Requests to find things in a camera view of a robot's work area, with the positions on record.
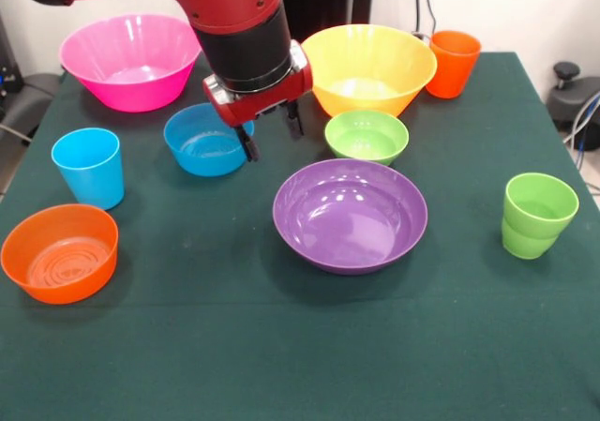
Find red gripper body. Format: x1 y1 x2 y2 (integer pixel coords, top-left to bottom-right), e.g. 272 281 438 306
209 67 314 127

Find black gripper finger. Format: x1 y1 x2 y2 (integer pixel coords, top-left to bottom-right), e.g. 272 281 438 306
285 100 305 137
235 124 260 163

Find green plastic bowl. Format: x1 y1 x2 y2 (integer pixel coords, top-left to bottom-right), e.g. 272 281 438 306
324 109 410 167

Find yellow plastic bowl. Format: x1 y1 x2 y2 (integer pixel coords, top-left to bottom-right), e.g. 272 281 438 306
301 23 439 119

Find purple plastic bowl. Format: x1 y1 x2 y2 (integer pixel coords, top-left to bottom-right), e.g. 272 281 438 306
272 158 429 277

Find blue plastic bowl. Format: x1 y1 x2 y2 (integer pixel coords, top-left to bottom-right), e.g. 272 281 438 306
163 102 255 178

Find pink plastic bowl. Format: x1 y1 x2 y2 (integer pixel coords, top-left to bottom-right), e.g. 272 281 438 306
58 13 203 113

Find blue plastic cup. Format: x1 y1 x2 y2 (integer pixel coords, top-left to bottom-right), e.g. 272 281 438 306
51 128 126 211

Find orange plastic cup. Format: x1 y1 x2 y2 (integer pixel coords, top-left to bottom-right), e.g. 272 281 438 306
425 30 483 99

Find dark green tablecloth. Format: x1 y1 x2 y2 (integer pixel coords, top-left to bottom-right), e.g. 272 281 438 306
0 50 600 421

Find grey chair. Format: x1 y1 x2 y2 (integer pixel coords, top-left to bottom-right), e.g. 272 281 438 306
0 71 62 145

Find orange plastic bowl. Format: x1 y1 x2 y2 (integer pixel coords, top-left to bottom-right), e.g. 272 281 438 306
0 203 120 306

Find dark equipment box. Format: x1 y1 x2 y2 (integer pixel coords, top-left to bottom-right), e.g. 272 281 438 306
0 12 24 99

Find green plastic cup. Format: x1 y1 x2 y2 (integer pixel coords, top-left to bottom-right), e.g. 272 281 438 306
501 173 580 260

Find blue and white cables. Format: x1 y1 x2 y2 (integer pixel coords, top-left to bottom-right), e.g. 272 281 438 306
562 90 600 169

